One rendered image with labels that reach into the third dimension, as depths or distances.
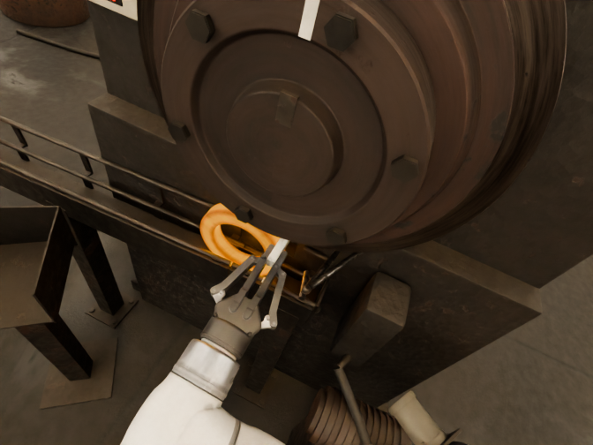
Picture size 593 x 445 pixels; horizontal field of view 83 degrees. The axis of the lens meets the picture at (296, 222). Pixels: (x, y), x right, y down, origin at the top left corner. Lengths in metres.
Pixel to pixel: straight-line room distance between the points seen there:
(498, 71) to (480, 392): 1.51
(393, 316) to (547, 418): 1.32
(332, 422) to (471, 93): 0.70
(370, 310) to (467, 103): 0.41
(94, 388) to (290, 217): 1.11
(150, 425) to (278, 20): 0.48
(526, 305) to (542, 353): 1.32
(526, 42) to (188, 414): 0.54
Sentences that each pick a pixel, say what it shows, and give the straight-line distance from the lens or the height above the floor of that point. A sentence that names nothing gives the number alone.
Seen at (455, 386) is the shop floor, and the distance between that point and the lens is 1.68.
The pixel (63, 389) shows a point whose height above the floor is 0.01.
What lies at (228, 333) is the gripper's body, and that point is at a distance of 0.55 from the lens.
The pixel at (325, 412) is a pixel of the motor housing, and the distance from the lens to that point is 0.84.
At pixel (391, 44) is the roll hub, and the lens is 0.28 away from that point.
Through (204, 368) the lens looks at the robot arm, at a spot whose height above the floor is 0.81.
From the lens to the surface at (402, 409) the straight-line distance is 0.73.
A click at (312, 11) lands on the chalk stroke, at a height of 1.24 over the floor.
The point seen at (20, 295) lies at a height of 0.60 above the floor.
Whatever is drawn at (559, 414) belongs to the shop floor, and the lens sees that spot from 1.95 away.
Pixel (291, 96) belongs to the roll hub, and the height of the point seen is 1.17.
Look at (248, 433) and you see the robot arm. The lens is 0.56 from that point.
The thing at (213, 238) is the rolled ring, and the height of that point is 0.74.
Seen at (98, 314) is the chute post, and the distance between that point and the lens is 1.50.
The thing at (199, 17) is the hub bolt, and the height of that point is 1.21.
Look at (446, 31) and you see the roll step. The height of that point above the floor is 1.25.
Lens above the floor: 1.32
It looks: 48 degrees down
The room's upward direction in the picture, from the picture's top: 19 degrees clockwise
